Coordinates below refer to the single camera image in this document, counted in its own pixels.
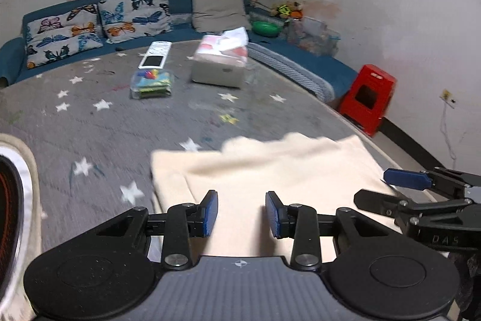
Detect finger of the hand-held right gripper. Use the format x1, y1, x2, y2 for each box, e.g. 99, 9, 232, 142
353, 189, 473, 221
383, 167, 481, 194

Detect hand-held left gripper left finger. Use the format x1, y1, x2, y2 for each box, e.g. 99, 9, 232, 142
96, 190, 219, 271

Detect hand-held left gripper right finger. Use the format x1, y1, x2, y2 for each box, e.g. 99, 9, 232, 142
265, 191, 393, 271

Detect cream pants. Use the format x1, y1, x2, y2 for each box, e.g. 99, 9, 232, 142
150, 132, 400, 263

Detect person's right forearm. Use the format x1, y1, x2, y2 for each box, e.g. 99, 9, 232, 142
447, 249, 481, 321

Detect red plastic stool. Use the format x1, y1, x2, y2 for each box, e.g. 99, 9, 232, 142
338, 64, 397, 137

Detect grey star-patterned mat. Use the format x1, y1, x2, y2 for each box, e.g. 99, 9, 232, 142
0, 39, 395, 321

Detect clear container of colourful toys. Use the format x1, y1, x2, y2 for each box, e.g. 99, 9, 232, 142
130, 68, 174, 100

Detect pink tissue pack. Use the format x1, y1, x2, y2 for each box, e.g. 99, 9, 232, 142
195, 28, 249, 68

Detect white remote control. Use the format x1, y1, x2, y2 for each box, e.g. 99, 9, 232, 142
139, 41, 173, 69

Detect clear plastic storage box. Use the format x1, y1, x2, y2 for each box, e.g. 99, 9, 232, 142
286, 16, 341, 57

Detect green bowl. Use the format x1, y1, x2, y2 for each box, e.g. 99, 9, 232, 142
252, 21, 282, 36

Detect round white-rimmed dark object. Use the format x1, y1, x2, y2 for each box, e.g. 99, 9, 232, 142
0, 133, 43, 310

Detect grey pillow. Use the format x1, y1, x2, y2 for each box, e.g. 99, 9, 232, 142
191, 0, 252, 33

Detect blue corner sofa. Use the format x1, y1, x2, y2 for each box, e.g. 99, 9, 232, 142
0, 0, 358, 103

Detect butterfly print pillow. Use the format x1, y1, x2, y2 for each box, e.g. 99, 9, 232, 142
24, 3, 105, 69
98, 0, 172, 44

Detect thin wall cable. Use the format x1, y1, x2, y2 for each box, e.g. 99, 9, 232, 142
440, 98, 457, 161

